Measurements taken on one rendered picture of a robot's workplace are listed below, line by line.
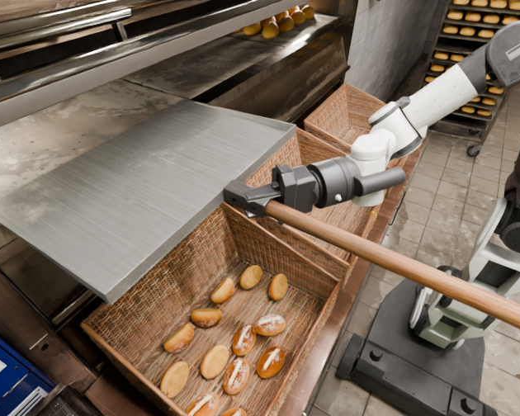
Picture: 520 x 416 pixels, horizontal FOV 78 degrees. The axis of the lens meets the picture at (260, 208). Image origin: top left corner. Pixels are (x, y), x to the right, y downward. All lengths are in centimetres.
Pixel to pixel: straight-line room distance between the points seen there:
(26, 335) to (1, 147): 43
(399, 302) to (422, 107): 111
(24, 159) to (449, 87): 97
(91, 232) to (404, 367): 134
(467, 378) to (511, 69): 124
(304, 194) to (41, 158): 58
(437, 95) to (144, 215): 70
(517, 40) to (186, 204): 73
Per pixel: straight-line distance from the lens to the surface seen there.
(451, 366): 171
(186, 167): 70
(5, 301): 81
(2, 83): 49
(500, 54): 88
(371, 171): 64
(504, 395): 198
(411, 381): 159
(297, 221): 54
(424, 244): 234
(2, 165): 89
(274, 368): 102
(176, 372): 102
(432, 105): 90
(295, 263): 110
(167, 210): 61
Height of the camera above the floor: 158
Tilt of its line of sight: 43 degrees down
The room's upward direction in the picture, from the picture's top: straight up
